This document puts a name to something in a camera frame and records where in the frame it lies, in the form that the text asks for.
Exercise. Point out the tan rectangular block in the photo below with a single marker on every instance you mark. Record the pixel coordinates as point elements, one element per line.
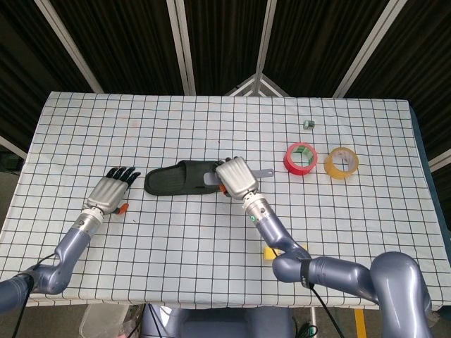
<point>303,246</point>

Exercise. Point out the grey spatula tool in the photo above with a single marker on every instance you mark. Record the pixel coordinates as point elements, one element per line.
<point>262,173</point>

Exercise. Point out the clear plastic container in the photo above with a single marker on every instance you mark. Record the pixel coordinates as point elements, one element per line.
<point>102,322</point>

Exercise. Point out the white triangular partition frame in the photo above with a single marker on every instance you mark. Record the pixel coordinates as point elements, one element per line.
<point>259,84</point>

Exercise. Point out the red tape roll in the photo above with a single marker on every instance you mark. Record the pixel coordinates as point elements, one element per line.
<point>291,167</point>

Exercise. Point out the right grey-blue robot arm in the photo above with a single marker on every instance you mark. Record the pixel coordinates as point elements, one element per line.
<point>352,274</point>

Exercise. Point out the white partition frame post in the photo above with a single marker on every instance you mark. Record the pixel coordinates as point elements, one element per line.
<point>181,49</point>
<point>70,49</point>
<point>265,35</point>
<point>366,49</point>

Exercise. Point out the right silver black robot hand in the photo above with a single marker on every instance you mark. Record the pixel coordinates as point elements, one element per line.
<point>237,177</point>

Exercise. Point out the white table leg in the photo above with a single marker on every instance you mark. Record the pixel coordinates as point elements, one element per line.
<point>313,317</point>

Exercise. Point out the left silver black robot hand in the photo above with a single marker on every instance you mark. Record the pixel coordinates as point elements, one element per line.
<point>107,193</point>

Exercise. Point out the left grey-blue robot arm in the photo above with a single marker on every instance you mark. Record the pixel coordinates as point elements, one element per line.
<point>70,243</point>

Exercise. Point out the white checkered tablecloth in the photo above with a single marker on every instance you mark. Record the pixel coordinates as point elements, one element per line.
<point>176,253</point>

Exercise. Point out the yellow square block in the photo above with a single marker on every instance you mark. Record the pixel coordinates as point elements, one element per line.
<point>269,254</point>

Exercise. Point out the small green cube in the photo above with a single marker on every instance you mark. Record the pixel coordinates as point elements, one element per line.
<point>309,124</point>

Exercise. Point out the black rubber slipper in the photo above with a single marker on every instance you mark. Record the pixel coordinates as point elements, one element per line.
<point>176,179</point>

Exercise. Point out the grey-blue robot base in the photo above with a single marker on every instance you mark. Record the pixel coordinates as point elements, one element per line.
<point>218,324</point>

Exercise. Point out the yellow translucent tape roll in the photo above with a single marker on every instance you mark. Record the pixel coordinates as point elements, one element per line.
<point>334,173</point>

